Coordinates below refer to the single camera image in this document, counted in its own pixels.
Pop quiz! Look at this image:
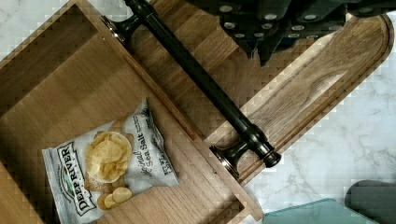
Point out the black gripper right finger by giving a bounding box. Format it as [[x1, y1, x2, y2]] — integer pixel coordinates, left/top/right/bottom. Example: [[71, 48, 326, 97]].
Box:
[[257, 0, 346, 66]]

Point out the Deep River chips bag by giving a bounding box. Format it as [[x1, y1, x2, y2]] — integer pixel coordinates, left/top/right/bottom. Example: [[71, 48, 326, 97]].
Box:
[[42, 100, 178, 224]]

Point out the wooden drawer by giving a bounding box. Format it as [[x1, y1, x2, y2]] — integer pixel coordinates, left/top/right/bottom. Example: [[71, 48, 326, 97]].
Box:
[[0, 0, 265, 224]]

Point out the black drawer handle bar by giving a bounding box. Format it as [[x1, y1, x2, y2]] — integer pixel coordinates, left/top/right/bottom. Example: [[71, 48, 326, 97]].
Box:
[[102, 0, 281, 178]]

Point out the grey metal cup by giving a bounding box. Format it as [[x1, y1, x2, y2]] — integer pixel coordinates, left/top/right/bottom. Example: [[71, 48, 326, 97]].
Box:
[[344, 180, 396, 224]]

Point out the teal canister with wooden lid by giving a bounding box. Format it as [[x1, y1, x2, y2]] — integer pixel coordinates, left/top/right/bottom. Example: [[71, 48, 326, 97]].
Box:
[[262, 199, 379, 224]]

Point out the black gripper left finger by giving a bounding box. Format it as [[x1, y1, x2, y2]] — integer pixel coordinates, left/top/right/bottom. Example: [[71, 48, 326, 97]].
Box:
[[218, 0, 291, 60]]

